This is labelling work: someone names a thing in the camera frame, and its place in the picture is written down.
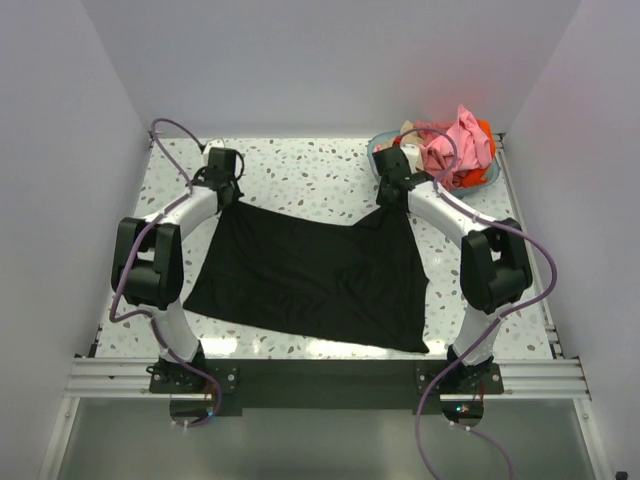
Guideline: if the black t-shirt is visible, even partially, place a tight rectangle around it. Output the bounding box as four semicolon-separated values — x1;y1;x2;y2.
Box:
183;203;429;353

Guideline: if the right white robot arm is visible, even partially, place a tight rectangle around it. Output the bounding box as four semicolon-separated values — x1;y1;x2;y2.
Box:
370;146;533;393

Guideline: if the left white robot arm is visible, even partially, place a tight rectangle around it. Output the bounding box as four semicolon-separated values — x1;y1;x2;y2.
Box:
109;141;245;392

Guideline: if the teal plastic laundry basket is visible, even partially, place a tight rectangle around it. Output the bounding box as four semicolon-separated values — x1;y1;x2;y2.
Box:
367;129;501;201

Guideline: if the beige t-shirt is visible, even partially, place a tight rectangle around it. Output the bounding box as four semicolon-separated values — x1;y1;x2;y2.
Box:
368;121;424;156

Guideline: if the orange t-shirt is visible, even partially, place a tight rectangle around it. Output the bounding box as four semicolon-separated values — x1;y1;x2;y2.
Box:
455;111;496;188

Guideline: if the pink t-shirt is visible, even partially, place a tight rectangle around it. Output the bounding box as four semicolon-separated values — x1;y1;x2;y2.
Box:
417;103;491;194

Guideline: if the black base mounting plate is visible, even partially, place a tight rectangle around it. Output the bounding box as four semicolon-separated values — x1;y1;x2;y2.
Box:
146;357;505;419

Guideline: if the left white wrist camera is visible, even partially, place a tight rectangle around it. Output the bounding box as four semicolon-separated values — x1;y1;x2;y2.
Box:
202;139;225;155

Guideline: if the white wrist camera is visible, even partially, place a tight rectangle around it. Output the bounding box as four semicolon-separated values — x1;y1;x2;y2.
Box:
202;139;225;155
399;143;422;168

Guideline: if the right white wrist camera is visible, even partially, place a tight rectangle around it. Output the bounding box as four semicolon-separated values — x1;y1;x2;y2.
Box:
399;143;422;168

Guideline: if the aluminium frame rail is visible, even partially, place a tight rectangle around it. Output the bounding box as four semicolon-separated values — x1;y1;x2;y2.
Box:
64;323;589;399

